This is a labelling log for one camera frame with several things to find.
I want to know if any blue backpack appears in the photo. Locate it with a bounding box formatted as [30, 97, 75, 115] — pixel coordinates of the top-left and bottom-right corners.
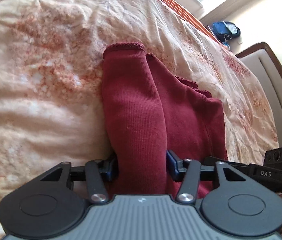
[212, 21, 241, 41]

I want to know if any dark red knit sweater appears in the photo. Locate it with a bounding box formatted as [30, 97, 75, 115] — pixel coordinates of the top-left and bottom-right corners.
[101, 43, 227, 196]

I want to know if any wooden padded headboard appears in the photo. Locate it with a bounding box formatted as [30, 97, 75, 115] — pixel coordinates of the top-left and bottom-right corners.
[236, 42, 282, 147]

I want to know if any floral beige duvet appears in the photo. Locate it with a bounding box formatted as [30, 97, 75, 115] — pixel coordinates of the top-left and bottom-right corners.
[0, 0, 279, 238]

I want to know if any orange striped bed sheet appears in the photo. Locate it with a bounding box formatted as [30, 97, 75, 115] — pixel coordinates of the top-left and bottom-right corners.
[161, 0, 223, 46]

